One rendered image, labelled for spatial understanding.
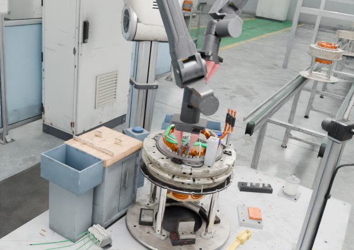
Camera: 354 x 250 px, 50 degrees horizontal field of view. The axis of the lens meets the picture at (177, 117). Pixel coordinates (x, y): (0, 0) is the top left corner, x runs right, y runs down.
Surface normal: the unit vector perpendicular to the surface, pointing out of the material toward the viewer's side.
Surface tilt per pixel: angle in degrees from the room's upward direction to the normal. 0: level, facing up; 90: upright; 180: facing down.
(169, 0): 73
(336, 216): 0
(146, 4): 90
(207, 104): 90
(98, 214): 90
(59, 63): 90
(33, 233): 0
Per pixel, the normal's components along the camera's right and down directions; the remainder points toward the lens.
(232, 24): 0.57, 0.13
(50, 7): -0.46, 0.27
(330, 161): -0.80, 0.12
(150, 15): 0.40, 0.39
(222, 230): 0.13, -0.92
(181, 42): 0.32, 0.10
